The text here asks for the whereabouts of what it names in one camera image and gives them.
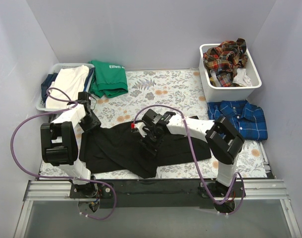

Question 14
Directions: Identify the blue plaid folded shirt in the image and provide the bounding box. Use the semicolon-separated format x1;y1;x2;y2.
207;100;268;141

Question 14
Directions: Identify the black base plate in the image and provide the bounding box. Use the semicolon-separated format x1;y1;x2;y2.
69;179;243;209

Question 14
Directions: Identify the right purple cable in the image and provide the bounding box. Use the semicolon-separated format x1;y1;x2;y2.
134;104;246;216

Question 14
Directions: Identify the white plastic bin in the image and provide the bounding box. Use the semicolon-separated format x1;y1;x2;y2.
199;39;262;102

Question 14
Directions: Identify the red plaid shirt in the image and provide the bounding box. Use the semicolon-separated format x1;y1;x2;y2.
203;38;248;87

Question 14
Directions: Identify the aluminium frame rail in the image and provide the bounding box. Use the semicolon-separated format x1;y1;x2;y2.
14;178;301;238

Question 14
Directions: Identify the navy blue garment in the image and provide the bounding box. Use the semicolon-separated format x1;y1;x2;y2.
41;73;58;103

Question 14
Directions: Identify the light grey laundry basket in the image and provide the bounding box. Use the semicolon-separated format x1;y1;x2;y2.
36;63;94;112

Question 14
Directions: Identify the floral table cloth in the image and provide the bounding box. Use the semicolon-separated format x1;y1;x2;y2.
40;69;268;180

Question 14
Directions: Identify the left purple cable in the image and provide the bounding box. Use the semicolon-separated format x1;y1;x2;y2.
10;87;116;221

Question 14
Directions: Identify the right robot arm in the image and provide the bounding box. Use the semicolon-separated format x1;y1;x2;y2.
131;109;245;197

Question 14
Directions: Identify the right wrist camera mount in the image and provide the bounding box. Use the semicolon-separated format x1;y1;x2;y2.
131;122;147;137

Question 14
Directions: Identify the purple cable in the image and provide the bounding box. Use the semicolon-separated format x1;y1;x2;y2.
134;104;246;216
10;87;116;221

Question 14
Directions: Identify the black long sleeve shirt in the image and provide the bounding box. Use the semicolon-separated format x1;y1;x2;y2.
78;115;212;179

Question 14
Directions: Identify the white folded garment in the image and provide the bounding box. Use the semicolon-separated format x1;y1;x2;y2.
49;65;90;101

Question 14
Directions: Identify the green t-shirt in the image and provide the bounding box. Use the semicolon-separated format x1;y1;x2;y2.
89;60;128;98

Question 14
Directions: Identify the white garment in bin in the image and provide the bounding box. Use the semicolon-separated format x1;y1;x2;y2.
233;68;252;87

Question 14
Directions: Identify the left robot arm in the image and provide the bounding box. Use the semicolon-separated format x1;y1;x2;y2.
41;92;101;198

